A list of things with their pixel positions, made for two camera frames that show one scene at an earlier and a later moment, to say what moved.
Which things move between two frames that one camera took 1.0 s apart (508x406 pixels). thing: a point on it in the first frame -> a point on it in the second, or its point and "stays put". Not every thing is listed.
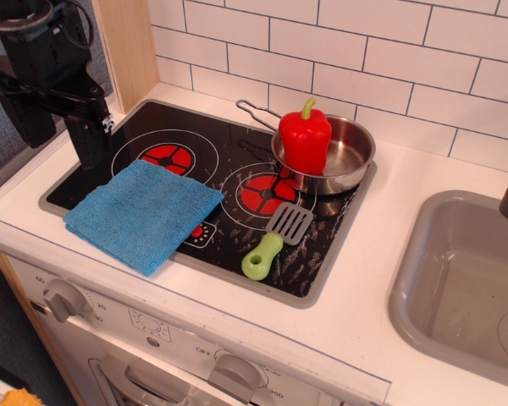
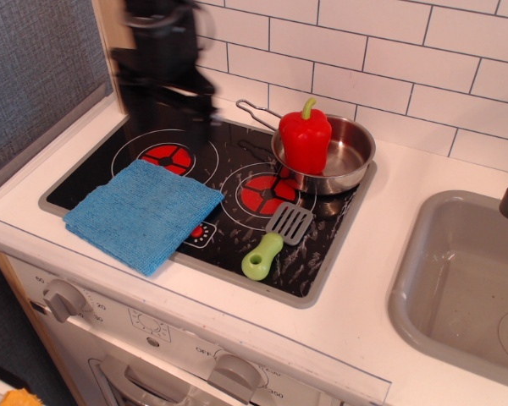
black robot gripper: [47, 58] -> [162, 85]
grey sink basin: [457, 282] stays put
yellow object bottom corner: [19, 397] stays put
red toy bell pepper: [306, 135] stays put
